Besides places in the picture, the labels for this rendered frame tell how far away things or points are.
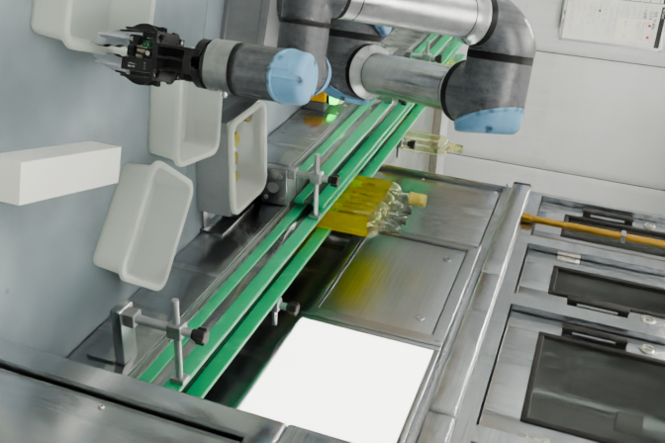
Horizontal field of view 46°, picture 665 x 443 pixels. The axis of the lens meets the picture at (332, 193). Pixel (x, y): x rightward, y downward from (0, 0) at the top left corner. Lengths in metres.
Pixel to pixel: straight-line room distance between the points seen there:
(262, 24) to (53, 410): 0.92
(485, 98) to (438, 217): 1.03
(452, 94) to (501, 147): 6.78
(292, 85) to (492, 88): 0.43
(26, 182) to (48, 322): 0.32
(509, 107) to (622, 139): 6.68
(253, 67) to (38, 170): 0.34
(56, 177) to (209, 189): 0.57
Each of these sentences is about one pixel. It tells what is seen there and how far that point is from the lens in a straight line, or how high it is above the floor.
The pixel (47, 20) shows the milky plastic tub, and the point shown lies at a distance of 1.21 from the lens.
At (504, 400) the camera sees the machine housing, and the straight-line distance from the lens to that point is 1.73.
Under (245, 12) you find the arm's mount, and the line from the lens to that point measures 1.72.
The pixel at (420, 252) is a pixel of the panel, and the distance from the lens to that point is 2.10.
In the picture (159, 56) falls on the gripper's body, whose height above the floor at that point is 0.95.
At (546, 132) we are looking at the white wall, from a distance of 8.07.
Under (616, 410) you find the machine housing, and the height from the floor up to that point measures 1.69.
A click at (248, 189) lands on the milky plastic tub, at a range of 1.83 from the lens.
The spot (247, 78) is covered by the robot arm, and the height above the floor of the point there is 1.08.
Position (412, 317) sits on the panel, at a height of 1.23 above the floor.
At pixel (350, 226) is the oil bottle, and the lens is 1.95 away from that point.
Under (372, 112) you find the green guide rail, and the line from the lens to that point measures 2.28.
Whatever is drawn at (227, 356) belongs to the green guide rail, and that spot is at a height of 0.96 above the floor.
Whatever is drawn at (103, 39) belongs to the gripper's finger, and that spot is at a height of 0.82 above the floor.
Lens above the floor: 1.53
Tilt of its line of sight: 17 degrees down
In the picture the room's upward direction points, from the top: 101 degrees clockwise
